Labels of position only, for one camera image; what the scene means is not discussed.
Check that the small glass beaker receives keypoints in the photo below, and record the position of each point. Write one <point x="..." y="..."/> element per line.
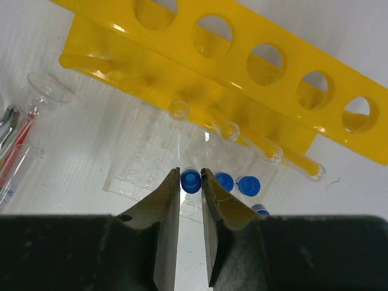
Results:
<point x="43" y="96"/>

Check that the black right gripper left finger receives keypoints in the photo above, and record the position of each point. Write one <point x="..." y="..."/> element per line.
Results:
<point x="135" y="250"/>

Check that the clear plastic tube rack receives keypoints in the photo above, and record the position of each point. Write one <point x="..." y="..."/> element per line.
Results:
<point x="150" y="143"/>

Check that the blue capped test tube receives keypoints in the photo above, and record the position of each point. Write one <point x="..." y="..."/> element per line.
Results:
<point x="190" y="180"/>

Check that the metal crucible tongs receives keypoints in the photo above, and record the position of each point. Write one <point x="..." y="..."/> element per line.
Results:
<point x="9" y="121"/>

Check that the yellow test tube rack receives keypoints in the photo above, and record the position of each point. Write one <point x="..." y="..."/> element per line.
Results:
<point x="221" y="54"/>

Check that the clear test tube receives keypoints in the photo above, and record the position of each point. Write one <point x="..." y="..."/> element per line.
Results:
<point x="312" y="170"/>

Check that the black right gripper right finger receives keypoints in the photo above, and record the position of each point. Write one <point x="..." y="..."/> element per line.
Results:
<point x="249" y="251"/>

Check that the red orange stirring rod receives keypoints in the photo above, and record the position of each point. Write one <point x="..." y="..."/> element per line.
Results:
<point x="16" y="138"/>

